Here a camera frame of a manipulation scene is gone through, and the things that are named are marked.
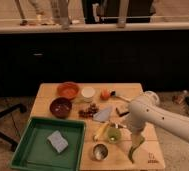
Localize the bunch of red grapes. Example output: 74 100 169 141
78 103 99 118

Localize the white paper cup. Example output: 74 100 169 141
81 87 95 102

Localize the black headed spoon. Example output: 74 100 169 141
110 91 131 102

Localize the metal fork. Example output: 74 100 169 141
110 123 127 129

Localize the grey blue sponge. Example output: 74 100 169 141
48 131 68 153

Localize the yellow banana toy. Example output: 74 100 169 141
93 122 109 141

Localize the orange fruit toy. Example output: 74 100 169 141
100 89 111 100

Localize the dark red bowl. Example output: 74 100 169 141
49 97 72 118

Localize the small metal cup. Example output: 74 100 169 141
93 144 108 161

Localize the light blue cloth piece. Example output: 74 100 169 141
93 106 113 122

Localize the black office chair base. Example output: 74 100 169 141
0 71 28 152

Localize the orange bowl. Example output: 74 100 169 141
57 82 79 100

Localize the green plastic tray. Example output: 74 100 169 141
10 117 86 171

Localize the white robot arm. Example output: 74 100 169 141
127 91 189 143

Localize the green plastic cup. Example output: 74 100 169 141
106 127 122 144

